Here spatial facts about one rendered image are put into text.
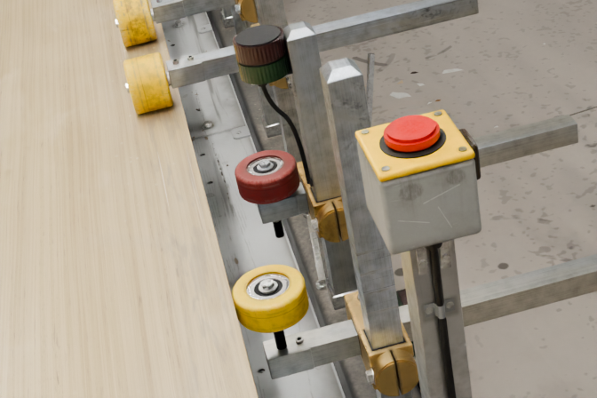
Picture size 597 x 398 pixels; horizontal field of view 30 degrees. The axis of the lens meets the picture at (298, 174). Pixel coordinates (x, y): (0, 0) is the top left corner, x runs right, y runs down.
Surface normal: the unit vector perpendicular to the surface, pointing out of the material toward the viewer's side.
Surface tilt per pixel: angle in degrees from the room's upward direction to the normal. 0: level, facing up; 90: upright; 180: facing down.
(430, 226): 90
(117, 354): 0
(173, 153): 0
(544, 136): 90
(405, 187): 90
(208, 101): 0
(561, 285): 90
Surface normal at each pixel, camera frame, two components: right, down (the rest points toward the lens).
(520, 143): 0.20, 0.48
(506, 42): -0.17, -0.84
